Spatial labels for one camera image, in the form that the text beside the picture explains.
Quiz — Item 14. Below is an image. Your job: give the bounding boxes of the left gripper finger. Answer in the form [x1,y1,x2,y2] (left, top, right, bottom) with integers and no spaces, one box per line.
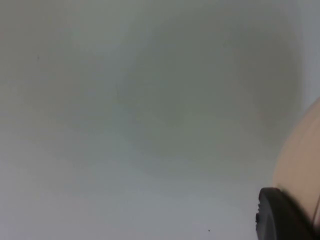
[255,187,318,240]

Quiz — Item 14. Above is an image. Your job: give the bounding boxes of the pale wooden bowl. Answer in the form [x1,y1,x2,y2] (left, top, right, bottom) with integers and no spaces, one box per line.
[271,96,320,240]

